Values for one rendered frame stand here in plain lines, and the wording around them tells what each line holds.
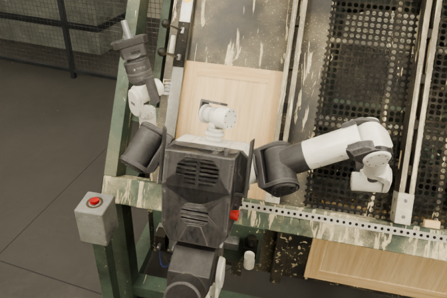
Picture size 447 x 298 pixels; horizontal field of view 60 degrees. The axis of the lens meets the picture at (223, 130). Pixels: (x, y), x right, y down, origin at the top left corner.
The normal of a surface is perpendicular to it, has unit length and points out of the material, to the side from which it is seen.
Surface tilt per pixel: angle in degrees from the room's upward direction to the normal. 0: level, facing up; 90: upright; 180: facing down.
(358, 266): 90
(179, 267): 22
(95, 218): 90
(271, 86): 58
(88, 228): 90
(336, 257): 90
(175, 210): 82
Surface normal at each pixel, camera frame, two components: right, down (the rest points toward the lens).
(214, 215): -0.18, 0.39
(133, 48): 0.36, 0.32
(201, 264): -0.03, -0.59
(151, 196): -0.14, -0.01
